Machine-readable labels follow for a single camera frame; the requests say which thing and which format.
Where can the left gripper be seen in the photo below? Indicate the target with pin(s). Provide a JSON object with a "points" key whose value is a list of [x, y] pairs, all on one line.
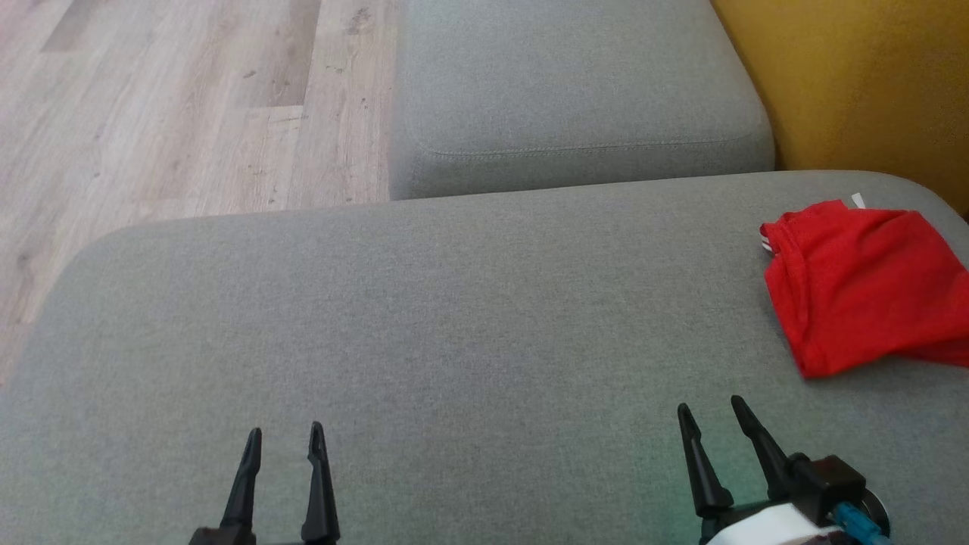
{"points": [[223, 537]]}

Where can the large grey sofa seat cushion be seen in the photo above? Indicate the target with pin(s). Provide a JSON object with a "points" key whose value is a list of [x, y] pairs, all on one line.
{"points": [[424, 318]]}

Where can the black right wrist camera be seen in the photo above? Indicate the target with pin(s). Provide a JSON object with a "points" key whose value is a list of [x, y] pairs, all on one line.
{"points": [[825, 481]]}

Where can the yellow sofa back cushion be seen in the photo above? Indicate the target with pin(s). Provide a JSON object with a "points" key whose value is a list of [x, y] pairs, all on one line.
{"points": [[870, 76]]}

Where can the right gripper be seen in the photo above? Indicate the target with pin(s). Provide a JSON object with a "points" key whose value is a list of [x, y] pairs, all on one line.
{"points": [[764, 526]]}

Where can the small grey sofa seat cushion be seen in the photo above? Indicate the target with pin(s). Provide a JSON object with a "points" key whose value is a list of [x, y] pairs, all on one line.
{"points": [[575, 76]]}

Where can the red jersey with white trim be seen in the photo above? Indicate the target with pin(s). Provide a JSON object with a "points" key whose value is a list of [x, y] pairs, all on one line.
{"points": [[855, 288]]}

